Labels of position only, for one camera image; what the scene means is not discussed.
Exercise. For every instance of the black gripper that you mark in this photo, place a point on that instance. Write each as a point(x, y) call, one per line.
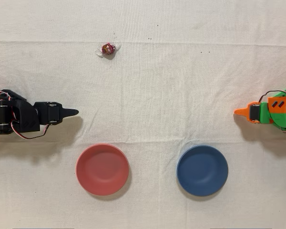
point(53, 113)

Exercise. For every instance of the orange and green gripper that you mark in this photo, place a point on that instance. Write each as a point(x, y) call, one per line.
point(254, 113)

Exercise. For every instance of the red candy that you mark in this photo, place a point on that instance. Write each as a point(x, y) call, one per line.
point(108, 48)

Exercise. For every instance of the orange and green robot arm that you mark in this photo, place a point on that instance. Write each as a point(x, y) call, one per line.
point(278, 114)

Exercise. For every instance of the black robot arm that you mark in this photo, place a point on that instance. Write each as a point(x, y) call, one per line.
point(26, 119)

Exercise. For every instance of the red bowl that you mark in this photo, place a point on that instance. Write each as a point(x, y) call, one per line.
point(102, 170)

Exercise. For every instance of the blue bowl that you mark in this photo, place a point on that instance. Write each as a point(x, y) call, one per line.
point(202, 170)

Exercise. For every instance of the white tablecloth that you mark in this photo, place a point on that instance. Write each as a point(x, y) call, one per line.
point(143, 95)

